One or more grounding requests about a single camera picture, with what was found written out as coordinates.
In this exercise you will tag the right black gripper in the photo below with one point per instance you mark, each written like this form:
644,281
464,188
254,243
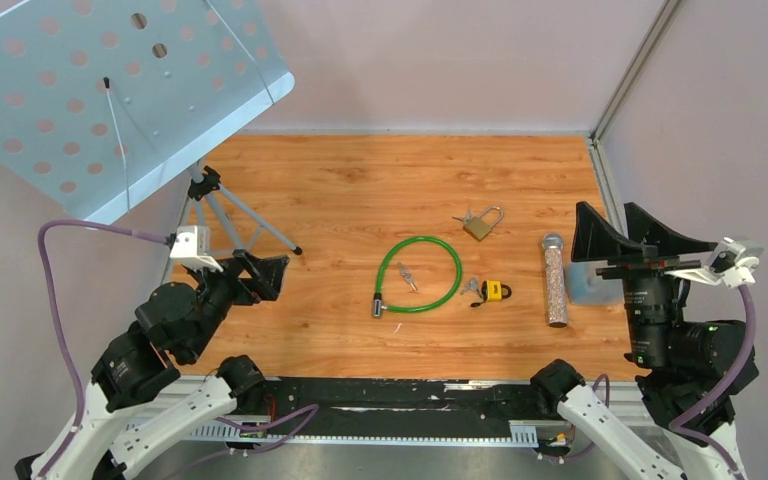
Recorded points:
594,238

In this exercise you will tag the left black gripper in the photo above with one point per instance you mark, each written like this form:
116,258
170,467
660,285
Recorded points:
268,273

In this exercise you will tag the brass padlock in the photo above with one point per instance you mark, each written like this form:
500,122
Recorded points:
477,226

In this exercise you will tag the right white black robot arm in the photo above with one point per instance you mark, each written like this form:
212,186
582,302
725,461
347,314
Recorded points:
690,371

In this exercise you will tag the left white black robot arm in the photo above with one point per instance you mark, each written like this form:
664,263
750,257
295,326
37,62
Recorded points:
174,326

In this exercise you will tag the clear blue plastic bag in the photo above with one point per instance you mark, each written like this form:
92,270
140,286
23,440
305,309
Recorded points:
585,287

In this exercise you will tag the clear bottle with metal cap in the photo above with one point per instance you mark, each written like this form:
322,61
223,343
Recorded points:
552,245

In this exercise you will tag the grey tripod stand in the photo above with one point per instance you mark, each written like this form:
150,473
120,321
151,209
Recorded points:
207,191

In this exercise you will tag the perforated light blue metal plate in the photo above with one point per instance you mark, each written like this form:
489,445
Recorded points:
102,103

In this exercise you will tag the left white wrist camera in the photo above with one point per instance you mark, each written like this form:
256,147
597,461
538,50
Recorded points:
191,249

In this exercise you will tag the small keys of cable lock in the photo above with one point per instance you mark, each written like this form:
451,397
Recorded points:
407,276

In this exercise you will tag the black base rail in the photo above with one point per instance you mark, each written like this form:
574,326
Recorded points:
363,410

